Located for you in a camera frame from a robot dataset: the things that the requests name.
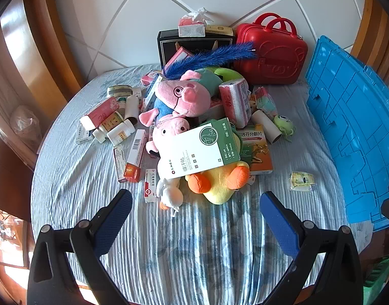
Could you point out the red carry case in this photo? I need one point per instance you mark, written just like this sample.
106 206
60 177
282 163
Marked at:
277 60

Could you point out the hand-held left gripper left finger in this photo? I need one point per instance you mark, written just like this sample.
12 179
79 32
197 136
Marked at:
115 222

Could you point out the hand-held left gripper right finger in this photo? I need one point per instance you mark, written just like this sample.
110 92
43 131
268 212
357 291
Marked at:
280 225

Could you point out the white blue medicine box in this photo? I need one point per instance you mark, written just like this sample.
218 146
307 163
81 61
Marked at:
83 136

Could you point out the white bottle green label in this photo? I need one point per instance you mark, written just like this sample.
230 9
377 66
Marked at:
108 123

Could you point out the small pink pig plush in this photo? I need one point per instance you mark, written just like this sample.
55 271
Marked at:
169 128

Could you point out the small green frog toy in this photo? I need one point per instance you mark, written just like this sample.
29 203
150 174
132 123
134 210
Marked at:
283 123

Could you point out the red white tissue pack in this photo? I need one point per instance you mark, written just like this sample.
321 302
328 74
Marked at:
189 28

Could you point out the blue plastic crate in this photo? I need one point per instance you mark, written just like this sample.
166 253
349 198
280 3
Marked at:
350 117

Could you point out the black gift box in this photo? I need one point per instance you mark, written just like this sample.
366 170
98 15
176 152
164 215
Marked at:
207 43

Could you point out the small yellow green packet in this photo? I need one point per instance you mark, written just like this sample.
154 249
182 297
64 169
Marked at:
302 181

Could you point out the striped grey tablecloth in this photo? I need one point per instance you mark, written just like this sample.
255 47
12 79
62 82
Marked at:
86 197

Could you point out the small green cap bottle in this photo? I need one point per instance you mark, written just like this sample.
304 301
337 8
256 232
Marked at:
122 104

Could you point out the orange green medicine box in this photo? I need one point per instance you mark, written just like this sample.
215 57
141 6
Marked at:
254 152

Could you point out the round metal tin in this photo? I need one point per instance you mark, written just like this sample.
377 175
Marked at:
118 90

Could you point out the lime green plush toy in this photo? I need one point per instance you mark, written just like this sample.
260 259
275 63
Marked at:
229 73

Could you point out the green white medicine box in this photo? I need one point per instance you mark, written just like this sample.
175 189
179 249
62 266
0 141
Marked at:
194 152

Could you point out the clear plastic bag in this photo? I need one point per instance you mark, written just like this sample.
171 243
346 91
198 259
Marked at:
24 127

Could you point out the maroon white medicine box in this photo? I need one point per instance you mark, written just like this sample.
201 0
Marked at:
119 162

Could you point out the yellow duck plush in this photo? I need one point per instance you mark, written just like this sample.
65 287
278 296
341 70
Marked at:
220 181

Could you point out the red white ointment box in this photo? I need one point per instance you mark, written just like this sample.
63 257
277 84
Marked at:
150 187

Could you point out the white bottle yellow label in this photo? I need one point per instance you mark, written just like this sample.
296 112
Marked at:
120 132

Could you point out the small white duck plush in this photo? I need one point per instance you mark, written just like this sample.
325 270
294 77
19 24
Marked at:
170 193

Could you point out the white cardboard tube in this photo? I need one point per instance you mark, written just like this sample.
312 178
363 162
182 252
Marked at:
131 108

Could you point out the long white orange box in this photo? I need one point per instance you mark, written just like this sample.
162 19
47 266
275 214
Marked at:
135 152

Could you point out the long pink tissue pack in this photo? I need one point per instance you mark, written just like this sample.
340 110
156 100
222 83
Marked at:
101 112

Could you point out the blue feather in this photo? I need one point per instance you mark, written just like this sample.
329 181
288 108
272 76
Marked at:
210 57

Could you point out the dark wooden chair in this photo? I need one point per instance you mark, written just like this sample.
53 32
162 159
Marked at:
7 171

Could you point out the green plastic bag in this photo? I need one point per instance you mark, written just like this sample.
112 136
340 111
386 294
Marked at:
381 273

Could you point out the wooden wall frame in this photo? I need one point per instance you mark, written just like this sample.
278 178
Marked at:
39 38
369 22

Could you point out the large pink pig plush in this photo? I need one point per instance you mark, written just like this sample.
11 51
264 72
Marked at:
181 93

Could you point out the gold box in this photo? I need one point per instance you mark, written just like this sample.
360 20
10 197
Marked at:
218 30

